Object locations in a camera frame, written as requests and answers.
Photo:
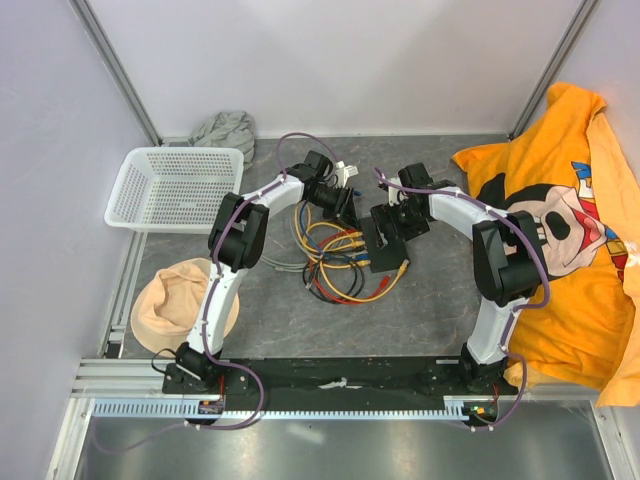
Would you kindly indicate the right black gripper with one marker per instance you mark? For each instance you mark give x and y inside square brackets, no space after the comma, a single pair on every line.
[383,214]

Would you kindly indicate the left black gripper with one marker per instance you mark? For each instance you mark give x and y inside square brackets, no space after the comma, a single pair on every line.
[350,218]

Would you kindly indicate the black network switch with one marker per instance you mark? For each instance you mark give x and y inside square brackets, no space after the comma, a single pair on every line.
[386,248]

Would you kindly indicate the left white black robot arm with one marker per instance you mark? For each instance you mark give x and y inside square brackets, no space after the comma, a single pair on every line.
[236,244]

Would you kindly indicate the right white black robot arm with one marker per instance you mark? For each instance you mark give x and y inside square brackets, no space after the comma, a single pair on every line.
[509,269]

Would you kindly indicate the grey crumpled cloth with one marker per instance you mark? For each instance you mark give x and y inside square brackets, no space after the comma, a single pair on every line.
[231,129]

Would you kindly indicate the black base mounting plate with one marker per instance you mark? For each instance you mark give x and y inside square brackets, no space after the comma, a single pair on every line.
[363,381]

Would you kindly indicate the orange cartoon print shirt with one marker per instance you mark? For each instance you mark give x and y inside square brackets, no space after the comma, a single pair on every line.
[568,171]

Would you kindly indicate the white perforated plastic basket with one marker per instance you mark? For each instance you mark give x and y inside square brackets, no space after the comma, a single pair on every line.
[174,190]

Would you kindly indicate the beige bucket hat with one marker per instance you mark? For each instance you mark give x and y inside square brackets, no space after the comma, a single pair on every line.
[190,301]

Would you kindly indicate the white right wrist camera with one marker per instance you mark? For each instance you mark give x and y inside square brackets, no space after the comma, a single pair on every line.
[395,196]

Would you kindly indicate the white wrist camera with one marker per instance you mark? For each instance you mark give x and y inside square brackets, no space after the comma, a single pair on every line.
[343,172]
[395,196]

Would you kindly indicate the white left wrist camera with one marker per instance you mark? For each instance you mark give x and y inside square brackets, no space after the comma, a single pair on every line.
[343,172]

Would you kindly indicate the right aluminium frame post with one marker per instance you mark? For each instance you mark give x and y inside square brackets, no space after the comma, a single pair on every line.
[566,44]

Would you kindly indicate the aluminium frame post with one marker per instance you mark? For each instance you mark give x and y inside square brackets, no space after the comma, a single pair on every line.
[566,44]
[110,58]

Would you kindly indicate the grey slotted cable duct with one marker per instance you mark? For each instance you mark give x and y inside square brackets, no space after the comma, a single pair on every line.
[194,409]

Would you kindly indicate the left aluminium frame post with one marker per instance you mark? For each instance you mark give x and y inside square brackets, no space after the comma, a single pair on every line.
[110,58]

